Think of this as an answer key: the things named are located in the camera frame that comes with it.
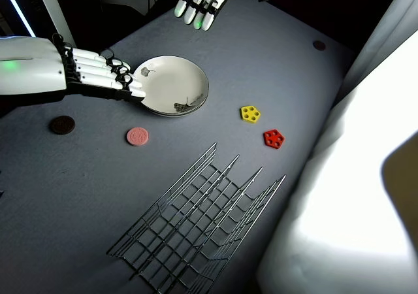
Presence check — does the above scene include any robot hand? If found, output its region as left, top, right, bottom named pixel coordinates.
left=0, top=34, right=147, bottom=105
left=174, top=0, right=245, bottom=32

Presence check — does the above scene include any white plate with ginkgo print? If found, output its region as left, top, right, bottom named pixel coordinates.
left=143, top=93, right=208, bottom=118
left=133, top=55, right=210, bottom=114

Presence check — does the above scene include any yellow pentagon block with holes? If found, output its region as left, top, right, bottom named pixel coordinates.
left=240, top=105, right=262, bottom=125

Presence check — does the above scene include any pink sandwich cookie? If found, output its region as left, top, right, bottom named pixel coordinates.
left=126, top=127, right=150, bottom=147

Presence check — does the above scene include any red pentagon block with holes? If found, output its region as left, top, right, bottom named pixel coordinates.
left=263, top=129, right=285, bottom=150

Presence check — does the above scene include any white curtain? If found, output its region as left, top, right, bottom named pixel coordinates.
left=256, top=0, right=418, bottom=294

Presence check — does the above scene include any tan board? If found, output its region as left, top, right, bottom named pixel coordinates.
left=381, top=132, right=418, bottom=294

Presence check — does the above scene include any white post with light strip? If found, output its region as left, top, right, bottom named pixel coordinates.
left=0, top=0, right=76, bottom=46

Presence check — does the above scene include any metal wire dish rack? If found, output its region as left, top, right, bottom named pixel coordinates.
left=106, top=142, right=287, bottom=294

